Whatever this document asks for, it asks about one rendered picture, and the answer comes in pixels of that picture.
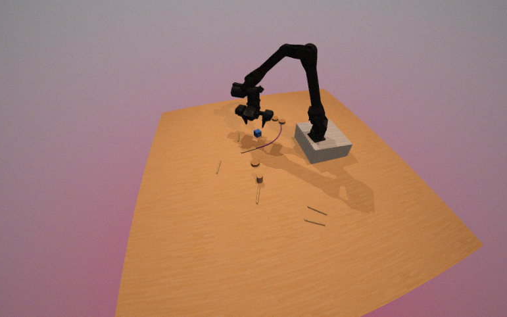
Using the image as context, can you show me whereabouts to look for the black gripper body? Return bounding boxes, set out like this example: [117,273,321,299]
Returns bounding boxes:
[235,99,274,121]

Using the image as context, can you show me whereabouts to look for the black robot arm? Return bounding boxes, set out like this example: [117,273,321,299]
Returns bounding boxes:
[231,43,328,143]

